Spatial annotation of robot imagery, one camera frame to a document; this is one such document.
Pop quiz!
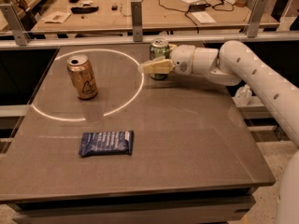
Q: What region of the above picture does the white paper card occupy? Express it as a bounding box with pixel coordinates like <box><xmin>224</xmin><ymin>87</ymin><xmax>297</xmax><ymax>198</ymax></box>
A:
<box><xmin>42</xmin><ymin>11</ymin><xmax>71</xmax><ymax>24</ymax></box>

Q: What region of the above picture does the blue snack packet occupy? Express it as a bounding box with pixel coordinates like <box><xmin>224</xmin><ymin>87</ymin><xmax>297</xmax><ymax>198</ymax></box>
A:
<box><xmin>78</xmin><ymin>131</ymin><xmax>134</xmax><ymax>157</ymax></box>

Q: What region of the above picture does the wooden background desk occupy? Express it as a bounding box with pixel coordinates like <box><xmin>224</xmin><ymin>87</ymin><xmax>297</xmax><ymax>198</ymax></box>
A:
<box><xmin>30</xmin><ymin>0</ymin><xmax>280</xmax><ymax>35</ymax></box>

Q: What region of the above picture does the left metal bracket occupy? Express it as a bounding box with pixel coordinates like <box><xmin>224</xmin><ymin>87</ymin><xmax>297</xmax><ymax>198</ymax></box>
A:
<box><xmin>0</xmin><ymin>4</ymin><xmax>30</xmax><ymax>46</ymax></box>

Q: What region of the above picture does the clear plastic bottle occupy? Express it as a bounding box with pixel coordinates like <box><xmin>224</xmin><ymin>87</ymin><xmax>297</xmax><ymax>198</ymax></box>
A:
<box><xmin>234</xmin><ymin>84</ymin><xmax>252</xmax><ymax>106</ymax></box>

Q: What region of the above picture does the metal bracket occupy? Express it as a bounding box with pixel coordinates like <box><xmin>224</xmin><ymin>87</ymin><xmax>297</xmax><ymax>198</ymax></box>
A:
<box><xmin>0</xmin><ymin>4</ymin><xmax>30</xmax><ymax>46</ymax></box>
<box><xmin>131</xmin><ymin>1</ymin><xmax>143</xmax><ymax>42</ymax></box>
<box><xmin>244</xmin><ymin>0</ymin><xmax>267</xmax><ymax>38</ymax></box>

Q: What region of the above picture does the metal rail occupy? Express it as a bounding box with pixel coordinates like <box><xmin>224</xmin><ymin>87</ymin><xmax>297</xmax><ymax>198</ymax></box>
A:
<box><xmin>0</xmin><ymin>31</ymin><xmax>299</xmax><ymax>50</ymax></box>

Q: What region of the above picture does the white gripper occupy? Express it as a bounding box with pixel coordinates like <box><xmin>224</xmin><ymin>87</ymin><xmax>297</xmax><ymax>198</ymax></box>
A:
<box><xmin>138</xmin><ymin>44</ymin><xmax>195</xmax><ymax>76</ymax></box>

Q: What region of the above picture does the gold soda can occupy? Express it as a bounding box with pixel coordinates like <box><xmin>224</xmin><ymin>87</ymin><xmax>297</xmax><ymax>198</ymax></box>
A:
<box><xmin>67</xmin><ymin>54</ymin><xmax>98</xmax><ymax>100</ymax></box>

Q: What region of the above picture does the right metal bracket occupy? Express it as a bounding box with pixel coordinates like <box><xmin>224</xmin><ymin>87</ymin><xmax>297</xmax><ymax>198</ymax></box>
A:
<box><xmin>244</xmin><ymin>0</ymin><xmax>267</xmax><ymax>38</ymax></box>

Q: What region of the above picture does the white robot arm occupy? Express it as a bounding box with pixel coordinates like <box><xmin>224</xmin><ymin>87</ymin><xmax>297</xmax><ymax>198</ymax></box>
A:
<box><xmin>139</xmin><ymin>40</ymin><xmax>299</xmax><ymax>224</ymax></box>

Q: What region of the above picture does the black tool on desk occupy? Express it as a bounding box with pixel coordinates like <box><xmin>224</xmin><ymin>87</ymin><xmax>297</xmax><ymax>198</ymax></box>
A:
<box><xmin>71</xmin><ymin>6</ymin><xmax>99</xmax><ymax>14</ymax></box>

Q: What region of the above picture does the white paper sheet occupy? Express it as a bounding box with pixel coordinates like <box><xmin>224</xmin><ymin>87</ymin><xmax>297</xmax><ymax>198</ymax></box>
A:
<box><xmin>192</xmin><ymin>11</ymin><xmax>216</xmax><ymax>24</ymax></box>

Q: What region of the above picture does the black cable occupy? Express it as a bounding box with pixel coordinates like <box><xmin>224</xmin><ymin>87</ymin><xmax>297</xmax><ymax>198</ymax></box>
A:
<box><xmin>158</xmin><ymin>0</ymin><xmax>235</xmax><ymax>27</ymax></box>

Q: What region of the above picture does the black power adapter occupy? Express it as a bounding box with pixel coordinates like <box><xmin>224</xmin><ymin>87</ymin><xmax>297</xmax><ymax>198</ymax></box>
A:
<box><xmin>189</xmin><ymin>3</ymin><xmax>210</xmax><ymax>12</ymax></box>

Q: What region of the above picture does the green soda can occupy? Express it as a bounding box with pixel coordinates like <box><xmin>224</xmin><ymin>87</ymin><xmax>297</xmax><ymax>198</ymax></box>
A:
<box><xmin>149</xmin><ymin>38</ymin><xmax>170</xmax><ymax>80</ymax></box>

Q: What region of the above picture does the middle metal bracket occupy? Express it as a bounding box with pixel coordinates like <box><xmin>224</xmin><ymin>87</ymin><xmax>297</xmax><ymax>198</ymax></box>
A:
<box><xmin>131</xmin><ymin>1</ymin><xmax>143</xmax><ymax>42</ymax></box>

